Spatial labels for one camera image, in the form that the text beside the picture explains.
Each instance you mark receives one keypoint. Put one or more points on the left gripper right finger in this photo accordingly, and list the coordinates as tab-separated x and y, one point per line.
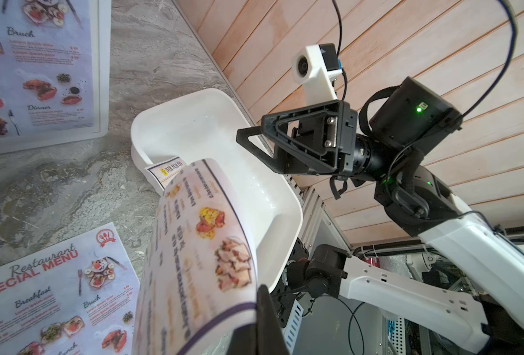
269	338

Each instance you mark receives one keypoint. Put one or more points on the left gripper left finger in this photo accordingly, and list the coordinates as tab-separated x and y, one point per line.
243	341

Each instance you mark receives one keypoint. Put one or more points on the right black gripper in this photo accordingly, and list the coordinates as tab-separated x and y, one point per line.
394	122

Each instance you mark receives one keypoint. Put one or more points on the dim sum menu sheet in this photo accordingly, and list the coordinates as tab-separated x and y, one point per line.
200	279
160	174

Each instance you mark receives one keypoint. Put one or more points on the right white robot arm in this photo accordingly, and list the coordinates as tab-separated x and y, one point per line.
466	278

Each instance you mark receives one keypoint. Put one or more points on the back white menu holder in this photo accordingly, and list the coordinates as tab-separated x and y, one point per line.
54	72

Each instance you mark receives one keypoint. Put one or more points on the white plastic tray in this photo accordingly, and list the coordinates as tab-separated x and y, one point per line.
204	125

